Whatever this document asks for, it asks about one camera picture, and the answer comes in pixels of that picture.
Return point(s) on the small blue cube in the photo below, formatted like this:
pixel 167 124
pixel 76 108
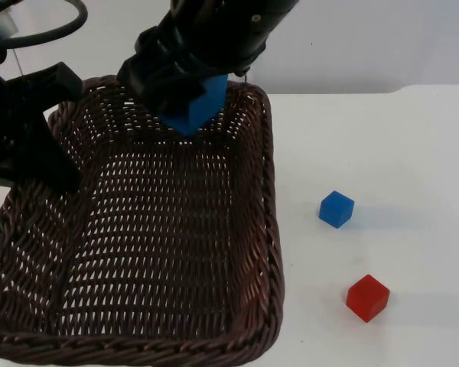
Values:
pixel 336 209

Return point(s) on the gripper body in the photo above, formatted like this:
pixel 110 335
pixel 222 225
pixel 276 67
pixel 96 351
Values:
pixel 164 61
pixel 19 99

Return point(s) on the dark brown wicker basket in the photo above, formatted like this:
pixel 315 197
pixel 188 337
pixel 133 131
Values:
pixel 157 237

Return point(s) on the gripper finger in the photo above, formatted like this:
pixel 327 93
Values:
pixel 172 95
pixel 49 160

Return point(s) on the large blue block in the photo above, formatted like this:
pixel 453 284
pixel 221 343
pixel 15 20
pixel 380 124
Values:
pixel 210 101

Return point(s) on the red cube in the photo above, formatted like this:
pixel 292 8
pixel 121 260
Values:
pixel 367 298

